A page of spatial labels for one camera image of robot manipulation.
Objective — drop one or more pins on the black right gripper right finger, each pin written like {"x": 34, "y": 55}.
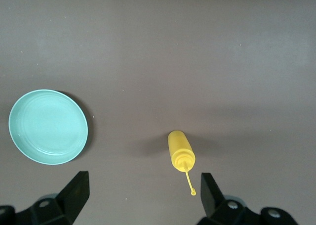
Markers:
{"x": 214, "y": 205}

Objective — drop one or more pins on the green round plate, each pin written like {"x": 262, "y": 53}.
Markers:
{"x": 48, "y": 127}

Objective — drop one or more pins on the yellow mustard squeeze bottle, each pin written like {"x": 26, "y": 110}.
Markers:
{"x": 180, "y": 148}

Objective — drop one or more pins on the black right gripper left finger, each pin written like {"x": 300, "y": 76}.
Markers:
{"x": 71, "y": 200}

